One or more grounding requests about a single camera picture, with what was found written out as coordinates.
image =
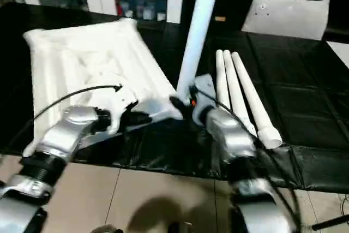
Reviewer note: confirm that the black floor stand bar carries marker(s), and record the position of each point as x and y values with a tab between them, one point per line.
331	223

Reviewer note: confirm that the black work mat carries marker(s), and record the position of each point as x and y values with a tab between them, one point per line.
305	107

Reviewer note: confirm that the white plastic bag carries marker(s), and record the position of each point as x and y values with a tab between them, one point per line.
286	15

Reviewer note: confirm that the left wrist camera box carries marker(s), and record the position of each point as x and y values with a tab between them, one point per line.
120	107

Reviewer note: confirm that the white plastic table leg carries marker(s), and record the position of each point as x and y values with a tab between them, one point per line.
199	25
256	102
237	91
222	80

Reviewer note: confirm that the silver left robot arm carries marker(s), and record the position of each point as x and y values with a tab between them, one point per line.
54	145

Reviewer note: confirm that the small brown block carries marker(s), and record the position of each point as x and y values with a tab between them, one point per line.
220	19

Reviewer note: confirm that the white plastic table top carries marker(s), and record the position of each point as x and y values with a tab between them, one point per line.
87	64

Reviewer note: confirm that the flat white board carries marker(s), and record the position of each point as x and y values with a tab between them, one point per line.
339	53

